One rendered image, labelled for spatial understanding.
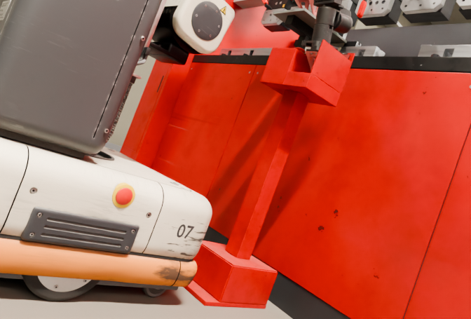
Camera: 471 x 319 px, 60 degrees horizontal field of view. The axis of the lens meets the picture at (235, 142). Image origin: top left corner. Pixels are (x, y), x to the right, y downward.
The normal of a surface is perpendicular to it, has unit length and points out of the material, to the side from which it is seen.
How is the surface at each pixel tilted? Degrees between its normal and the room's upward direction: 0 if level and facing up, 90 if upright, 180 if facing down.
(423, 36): 90
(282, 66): 90
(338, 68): 90
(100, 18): 90
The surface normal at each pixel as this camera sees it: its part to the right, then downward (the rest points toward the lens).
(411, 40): -0.74, -0.31
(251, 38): 0.57, 0.18
